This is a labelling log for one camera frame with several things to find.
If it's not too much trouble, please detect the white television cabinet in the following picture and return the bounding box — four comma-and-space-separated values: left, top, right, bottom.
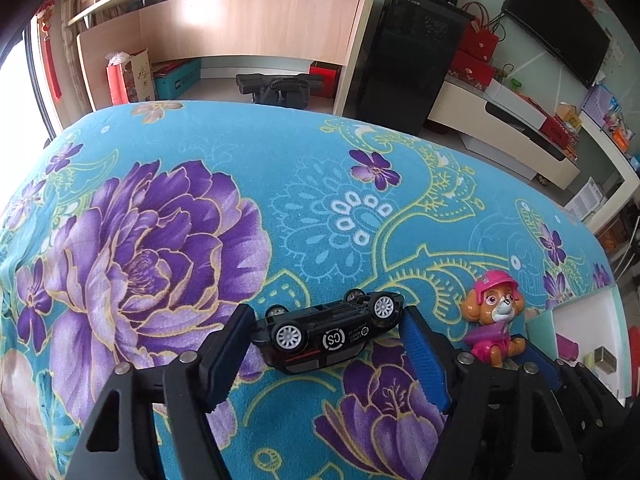
425, 77, 640, 231

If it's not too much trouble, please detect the red storage box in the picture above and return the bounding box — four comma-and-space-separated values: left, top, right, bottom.
309, 61, 341, 98

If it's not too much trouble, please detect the red gift bag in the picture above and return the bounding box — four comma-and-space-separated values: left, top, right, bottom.
460, 2, 501, 61

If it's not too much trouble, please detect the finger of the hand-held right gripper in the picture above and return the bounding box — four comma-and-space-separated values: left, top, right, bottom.
562, 360, 631, 411
535, 346, 566, 393

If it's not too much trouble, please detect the red paper bag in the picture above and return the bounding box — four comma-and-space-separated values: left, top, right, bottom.
106, 52, 132, 106

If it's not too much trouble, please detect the brown puppy figurine pink outfit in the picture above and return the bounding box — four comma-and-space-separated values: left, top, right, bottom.
460, 269, 528, 371

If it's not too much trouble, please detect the black toy car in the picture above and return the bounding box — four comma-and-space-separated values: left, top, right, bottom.
250, 288, 406, 375

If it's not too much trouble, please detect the beige patterned paper bag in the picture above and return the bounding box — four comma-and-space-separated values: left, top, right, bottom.
125, 49, 156, 106

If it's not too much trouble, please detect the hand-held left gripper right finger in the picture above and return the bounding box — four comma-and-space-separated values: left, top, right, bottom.
398, 305, 583, 480

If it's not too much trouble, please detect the black wall television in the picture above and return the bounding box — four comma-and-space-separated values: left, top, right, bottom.
501, 0, 612, 88

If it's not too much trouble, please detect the red gift box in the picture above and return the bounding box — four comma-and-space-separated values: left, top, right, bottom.
450, 50, 498, 92

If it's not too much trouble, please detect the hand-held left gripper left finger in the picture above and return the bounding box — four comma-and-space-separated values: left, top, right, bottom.
65, 302, 257, 480

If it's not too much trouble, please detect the red hanging ornament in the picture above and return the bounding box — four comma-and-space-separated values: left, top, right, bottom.
39, 0, 65, 103

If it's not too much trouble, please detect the teal white box lid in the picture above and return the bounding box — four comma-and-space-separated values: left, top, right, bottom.
522, 284, 633, 406

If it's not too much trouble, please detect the blue storage box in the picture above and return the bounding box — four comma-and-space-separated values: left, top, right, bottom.
152, 58, 202, 101

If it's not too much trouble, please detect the black chair base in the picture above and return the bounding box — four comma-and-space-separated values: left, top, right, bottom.
236, 72, 325, 111

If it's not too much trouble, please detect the black water dispenser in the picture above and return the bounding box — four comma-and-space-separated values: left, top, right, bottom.
345, 0, 473, 136

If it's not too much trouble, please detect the wooden counter desk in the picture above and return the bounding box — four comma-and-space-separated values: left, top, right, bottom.
67, 0, 408, 116

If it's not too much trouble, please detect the floral blue blanket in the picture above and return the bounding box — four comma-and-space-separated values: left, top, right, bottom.
0, 100, 640, 480

